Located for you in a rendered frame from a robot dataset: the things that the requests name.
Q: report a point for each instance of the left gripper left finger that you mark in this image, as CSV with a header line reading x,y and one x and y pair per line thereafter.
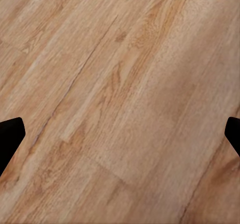
x,y
12,132

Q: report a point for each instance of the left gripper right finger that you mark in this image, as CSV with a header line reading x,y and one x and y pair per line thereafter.
x,y
232,132

